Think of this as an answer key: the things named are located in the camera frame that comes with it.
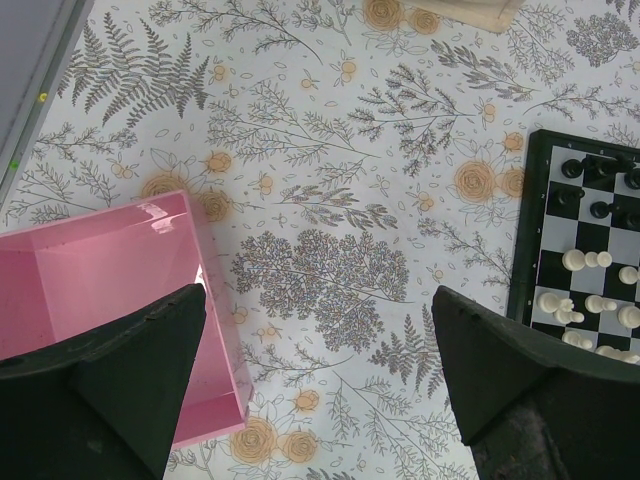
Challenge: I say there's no floral patterned table mat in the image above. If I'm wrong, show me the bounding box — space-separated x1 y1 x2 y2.
1 1 639 479

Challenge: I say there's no white chess queen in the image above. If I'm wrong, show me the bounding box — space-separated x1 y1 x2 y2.
536 292 585 325

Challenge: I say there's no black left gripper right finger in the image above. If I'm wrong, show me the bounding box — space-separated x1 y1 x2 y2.
432 286 639 479

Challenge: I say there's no pink plastic box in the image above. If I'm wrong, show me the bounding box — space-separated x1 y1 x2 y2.
1 191 253 447

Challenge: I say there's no cream canvas tote bag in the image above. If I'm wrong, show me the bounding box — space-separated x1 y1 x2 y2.
405 0 525 33

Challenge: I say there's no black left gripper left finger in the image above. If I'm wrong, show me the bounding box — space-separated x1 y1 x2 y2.
1 284 206 479

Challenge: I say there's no black magnetic chess board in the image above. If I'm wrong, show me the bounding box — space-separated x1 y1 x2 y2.
507 130 639 355

